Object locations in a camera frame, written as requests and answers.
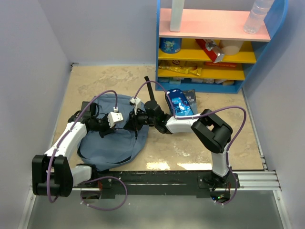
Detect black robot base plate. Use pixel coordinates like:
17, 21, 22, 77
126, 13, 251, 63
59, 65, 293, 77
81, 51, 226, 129
73, 170, 240, 200

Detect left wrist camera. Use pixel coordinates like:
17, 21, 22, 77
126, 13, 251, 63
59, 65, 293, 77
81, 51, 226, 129
107, 112, 123, 128

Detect red flat box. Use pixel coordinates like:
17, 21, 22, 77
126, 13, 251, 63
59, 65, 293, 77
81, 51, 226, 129
204, 62, 238, 68

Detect dark blue book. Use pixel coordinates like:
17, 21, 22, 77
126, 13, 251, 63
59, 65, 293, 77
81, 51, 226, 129
183, 89, 198, 115

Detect blue wooden shelf unit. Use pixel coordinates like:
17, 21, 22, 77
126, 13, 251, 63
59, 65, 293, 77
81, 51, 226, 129
156, 0, 288, 94

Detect yellow chips bag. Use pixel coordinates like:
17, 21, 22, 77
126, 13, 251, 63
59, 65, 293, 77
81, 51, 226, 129
158, 60, 203, 76

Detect white tall bottle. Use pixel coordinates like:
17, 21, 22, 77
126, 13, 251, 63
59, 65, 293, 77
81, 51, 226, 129
170, 0, 184, 32

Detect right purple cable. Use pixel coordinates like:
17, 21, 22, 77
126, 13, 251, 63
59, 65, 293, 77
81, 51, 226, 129
133, 80, 247, 206

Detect blue fabric backpack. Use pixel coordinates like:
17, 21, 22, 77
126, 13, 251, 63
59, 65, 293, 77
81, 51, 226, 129
77, 94, 149, 171

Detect blue snack can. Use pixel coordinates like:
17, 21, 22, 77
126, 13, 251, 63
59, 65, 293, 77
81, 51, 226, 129
160, 38, 182, 54

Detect clear plastic water bottle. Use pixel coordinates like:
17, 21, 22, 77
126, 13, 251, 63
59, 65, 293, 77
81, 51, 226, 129
243, 0, 274, 34

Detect blue dinosaur pencil case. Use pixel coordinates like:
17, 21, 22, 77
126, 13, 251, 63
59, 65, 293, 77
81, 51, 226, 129
165, 88, 194, 116

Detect aluminium rail frame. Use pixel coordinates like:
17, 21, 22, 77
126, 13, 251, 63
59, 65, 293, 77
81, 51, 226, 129
18, 140, 293, 229

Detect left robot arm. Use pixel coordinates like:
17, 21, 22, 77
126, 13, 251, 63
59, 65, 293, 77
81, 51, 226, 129
31, 102, 121, 202

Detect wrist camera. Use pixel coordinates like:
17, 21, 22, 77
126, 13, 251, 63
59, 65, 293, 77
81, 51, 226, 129
107, 112, 123, 128
130, 97, 142, 115

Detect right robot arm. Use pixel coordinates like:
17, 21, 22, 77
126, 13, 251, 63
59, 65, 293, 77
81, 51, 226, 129
124, 98, 233, 187

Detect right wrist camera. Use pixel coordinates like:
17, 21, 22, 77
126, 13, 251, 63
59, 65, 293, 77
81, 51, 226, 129
130, 97, 142, 115

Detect red silver snack box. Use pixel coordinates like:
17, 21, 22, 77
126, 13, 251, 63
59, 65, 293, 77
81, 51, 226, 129
195, 39, 225, 63

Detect white round container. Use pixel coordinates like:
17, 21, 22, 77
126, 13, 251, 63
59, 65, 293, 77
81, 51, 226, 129
219, 40, 244, 55

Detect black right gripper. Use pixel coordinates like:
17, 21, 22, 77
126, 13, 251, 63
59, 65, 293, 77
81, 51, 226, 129
124, 107, 157, 131

